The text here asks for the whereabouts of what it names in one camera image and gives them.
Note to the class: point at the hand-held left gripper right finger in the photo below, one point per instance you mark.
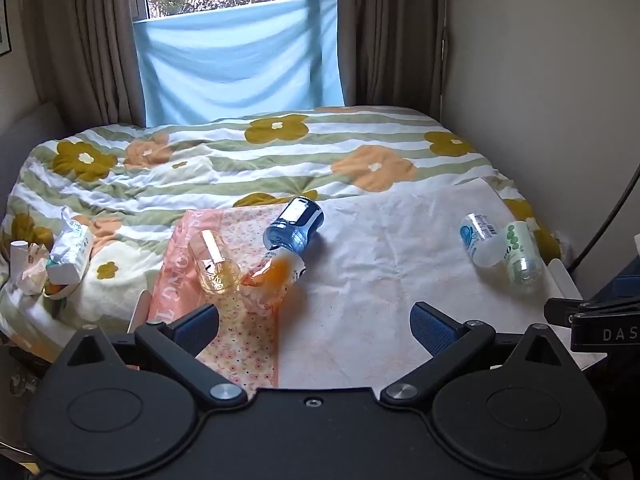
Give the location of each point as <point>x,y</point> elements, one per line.
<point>429,327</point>

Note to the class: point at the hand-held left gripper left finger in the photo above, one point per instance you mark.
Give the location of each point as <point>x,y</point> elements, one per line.
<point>201,326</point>

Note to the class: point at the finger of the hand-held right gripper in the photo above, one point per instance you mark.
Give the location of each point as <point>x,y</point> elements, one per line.
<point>560,311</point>

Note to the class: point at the clear glass cup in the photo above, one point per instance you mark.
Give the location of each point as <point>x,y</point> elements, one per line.
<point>215,265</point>

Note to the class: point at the clear orange-tinted cup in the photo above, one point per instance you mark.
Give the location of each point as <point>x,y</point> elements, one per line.
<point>277,270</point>

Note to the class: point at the pink floral cloth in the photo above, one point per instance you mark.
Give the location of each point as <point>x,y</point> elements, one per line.
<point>250,340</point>

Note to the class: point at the green-labelled clear bottle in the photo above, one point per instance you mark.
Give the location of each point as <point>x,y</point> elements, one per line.
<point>522,255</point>

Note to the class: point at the white cloth mat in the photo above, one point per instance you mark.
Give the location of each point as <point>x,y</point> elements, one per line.
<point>390,260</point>

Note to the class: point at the small blue-white bottle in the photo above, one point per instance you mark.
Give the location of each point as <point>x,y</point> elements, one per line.
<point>480,240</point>

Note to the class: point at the white tissue pack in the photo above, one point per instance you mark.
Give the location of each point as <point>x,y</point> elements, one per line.
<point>70,252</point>

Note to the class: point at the floral striped blanket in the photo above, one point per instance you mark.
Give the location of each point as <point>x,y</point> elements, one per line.
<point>210,160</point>

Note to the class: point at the crumpled paper wrapper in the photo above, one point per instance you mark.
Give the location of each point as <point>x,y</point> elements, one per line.
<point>34,272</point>

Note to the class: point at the small white bottle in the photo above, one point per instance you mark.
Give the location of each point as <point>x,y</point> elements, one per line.
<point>20,257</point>

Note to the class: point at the grey headboard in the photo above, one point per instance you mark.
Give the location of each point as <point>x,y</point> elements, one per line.
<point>27,145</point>

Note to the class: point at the light blue window cloth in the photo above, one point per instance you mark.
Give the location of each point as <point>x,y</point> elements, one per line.
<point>235,65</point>

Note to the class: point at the beige curtain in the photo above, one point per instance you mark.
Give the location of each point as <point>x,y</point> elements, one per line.
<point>85,45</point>
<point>395,35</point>

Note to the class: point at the framed wall picture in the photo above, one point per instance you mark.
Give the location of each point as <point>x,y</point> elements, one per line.
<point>4,20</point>

